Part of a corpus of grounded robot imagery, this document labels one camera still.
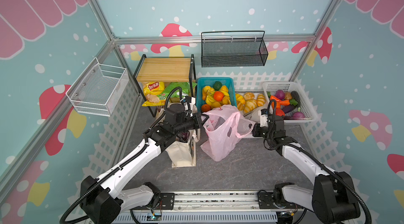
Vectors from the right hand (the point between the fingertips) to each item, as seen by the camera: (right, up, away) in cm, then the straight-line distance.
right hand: (250, 124), depth 87 cm
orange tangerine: (-25, +9, +18) cm, 32 cm away
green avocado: (-17, +26, +26) cm, 40 cm away
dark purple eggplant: (+30, +9, +19) cm, 37 cm away
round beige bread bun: (+6, +18, +25) cm, 31 cm away
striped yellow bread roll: (0, +16, +25) cm, 30 cm away
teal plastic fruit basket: (-27, +28, +29) cm, 49 cm away
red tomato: (+21, +6, +10) cm, 24 cm away
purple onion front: (+34, +5, +12) cm, 37 cm away
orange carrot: (+26, +13, +21) cm, 35 cm away
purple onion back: (+28, +19, +25) cm, 42 cm away
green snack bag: (-37, +22, +1) cm, 43 cm away
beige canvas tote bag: (-36, -12, -12) cm, 40 cm away
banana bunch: (-24, +18, +19) cm, 35 cm away
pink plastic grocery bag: (-17, +1, -20) cm, 26 cm away
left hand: (-23, +4, -16) cm, 28 cm away
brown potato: (+34, +18, +24) cm, 45 cm away
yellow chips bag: (-57, +20, +4) cm, 61 cm away
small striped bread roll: (+14, +15, +24) cm, 31 cm away
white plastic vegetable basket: (+33, +15, +19) cm, 41 cm away
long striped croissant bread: (+5, +11, +21) cm, 24 cm away
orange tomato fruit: (-16, +18, +20) cm, 31 cm away
